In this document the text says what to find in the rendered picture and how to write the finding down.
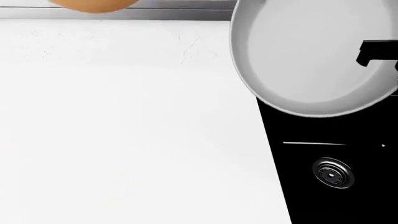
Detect white frying pan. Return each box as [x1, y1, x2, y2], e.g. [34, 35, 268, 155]
[229, 0, 398, 118]

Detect silver cooktop control knob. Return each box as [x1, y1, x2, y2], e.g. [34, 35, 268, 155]
[312, 157, 355, 189]

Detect orange round object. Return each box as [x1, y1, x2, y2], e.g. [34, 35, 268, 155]
[49, 0, 140, 13]

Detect black glass cooktop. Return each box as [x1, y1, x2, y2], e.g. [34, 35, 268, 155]
[256, 90, 398, 224]

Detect steel backsplash rail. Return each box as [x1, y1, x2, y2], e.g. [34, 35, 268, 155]
[0, 0, 239, 22]

